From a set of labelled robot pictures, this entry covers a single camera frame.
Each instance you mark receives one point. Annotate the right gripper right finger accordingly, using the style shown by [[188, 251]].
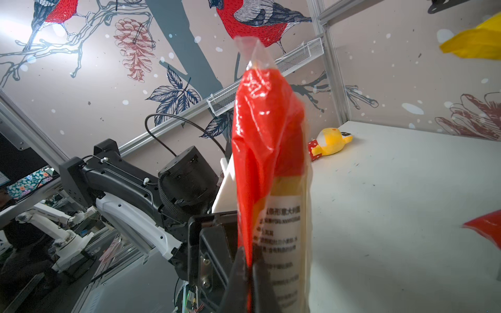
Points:
[[263, 297]]

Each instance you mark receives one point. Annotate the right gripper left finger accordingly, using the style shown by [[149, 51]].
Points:
[[235, 297]]

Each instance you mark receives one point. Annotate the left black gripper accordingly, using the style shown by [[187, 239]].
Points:
[[212, 245]]

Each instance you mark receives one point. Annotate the yellow plush toy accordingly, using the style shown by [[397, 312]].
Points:
[[329, 141]]

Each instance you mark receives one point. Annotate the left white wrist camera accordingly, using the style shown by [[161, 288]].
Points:
[[226, 199]]

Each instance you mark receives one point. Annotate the red pasta bag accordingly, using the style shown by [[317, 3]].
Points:
[[487, 226], [272, 173]]

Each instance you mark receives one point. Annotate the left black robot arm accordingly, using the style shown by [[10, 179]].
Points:
[[171, 212]]

